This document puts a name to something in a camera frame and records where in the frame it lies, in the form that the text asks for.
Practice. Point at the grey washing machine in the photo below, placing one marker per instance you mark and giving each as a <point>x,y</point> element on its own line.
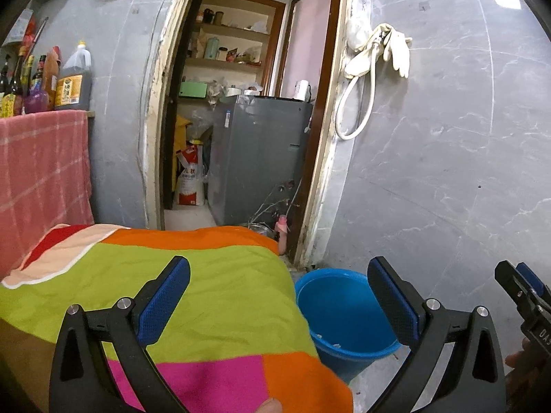
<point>258,159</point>

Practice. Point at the teal thermos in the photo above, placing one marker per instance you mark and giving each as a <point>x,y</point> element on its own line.
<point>212,48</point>

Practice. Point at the red plastic bag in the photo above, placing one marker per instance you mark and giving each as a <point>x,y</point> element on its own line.
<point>31,34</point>

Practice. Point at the pink panelled door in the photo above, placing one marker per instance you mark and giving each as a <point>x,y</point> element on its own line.
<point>308,34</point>

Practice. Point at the dark glass bottle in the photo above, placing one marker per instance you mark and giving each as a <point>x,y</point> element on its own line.
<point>38,75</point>
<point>19,73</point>
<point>5,86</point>

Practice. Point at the orange red bottle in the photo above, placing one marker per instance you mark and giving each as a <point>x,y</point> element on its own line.
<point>51,77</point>

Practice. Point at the white kettle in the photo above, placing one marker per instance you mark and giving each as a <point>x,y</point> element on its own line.
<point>302,90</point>

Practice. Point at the yellow bag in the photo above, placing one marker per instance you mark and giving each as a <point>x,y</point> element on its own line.
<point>181,137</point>

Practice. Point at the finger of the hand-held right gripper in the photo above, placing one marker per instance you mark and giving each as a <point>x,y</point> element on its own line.
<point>510,277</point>
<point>533,279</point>

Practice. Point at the cream door frame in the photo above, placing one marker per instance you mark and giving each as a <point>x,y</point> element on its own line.
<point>150,137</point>

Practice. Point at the blue plastic bucket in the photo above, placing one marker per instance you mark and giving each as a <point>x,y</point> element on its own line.
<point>340,305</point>

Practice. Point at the wooden shelf unit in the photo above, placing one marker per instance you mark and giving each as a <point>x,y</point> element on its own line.
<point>234,30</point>

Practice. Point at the cream rubber glove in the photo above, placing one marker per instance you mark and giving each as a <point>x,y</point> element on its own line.
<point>398,49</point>
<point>361,62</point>

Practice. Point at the person's left hand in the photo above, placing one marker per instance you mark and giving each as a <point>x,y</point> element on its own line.
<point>269,406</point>

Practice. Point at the pink checked cloth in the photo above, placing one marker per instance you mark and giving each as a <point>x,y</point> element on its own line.
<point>43,167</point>

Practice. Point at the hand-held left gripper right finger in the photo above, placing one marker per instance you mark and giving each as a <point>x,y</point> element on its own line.
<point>394,305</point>

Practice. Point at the white red rice sack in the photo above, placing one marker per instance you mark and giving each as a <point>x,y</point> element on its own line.
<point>189,180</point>

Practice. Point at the multicoloured striped blanket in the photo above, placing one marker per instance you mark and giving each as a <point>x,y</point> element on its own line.
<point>215,288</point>

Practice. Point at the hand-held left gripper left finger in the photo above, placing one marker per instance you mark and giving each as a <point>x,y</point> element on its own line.
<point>165,297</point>

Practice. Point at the dry twigs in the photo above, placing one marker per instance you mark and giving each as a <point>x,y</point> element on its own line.
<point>275,200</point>

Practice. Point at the steel basin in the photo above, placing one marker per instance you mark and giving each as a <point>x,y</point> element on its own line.
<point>256,228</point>

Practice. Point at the pink capped bottle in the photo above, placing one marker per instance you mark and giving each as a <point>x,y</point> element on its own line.
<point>283,234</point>

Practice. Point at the large dark oil jug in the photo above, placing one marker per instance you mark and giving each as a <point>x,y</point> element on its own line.
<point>73,81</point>

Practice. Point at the green box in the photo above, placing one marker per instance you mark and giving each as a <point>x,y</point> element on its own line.
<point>193,89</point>

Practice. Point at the white plastic bag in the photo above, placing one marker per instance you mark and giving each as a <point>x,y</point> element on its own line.
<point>357,30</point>

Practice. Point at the person's right hand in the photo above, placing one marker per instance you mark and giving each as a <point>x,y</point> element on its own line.
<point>521,359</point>

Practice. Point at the purple onion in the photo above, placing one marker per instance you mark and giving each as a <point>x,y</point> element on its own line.
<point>36,101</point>

